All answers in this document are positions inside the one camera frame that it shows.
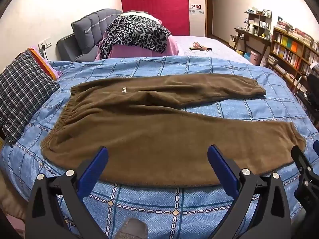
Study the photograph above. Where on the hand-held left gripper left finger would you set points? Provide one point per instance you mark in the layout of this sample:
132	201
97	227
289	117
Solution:
96	165

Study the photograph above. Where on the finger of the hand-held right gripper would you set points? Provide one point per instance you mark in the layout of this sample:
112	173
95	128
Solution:
302	165

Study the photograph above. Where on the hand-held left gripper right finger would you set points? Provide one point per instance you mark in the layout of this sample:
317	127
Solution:
221	168

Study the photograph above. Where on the brown fleece pants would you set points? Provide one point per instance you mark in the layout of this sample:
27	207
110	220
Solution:
149	129

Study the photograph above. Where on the blue patterned blanket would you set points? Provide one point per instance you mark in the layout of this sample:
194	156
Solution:
174	209

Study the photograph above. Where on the black chair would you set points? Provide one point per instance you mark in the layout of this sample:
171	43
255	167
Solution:
311	92

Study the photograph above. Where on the dark plaid pillow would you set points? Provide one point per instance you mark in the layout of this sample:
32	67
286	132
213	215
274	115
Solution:
25	92

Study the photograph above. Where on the orange and pink pillow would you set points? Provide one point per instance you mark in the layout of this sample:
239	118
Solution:
46	66

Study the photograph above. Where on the wooden bookshelf with books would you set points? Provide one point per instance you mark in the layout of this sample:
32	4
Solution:
291	52

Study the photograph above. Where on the pink bin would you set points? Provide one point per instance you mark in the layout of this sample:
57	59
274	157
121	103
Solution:
255	58

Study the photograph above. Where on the blue bin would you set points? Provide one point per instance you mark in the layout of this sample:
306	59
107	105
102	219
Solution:
246	56

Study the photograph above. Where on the lavender bedsheet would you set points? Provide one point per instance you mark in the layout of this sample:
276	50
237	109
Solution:
219	52

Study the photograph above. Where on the pink blanket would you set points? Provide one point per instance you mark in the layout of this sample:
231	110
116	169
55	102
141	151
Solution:
129	51

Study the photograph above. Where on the small pink round object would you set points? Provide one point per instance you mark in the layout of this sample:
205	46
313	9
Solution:
196	45

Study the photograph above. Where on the wooden desk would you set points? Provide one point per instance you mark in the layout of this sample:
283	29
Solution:
251	36

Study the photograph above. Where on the grey padded headboard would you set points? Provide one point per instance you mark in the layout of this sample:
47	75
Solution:
87	27

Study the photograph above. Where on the leopard print cloth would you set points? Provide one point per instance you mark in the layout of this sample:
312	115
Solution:
134	32

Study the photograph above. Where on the small wooden desktop shelf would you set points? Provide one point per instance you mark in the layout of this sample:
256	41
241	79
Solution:
259	21

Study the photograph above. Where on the brown wooden door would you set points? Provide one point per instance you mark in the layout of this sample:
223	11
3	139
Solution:
211	12

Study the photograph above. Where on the white pillow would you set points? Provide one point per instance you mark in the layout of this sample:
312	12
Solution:
147	15

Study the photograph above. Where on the red upright mattress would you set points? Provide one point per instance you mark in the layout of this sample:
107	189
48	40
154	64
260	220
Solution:
154	0

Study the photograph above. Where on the white wall socket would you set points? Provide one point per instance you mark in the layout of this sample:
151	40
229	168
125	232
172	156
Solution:
44	43

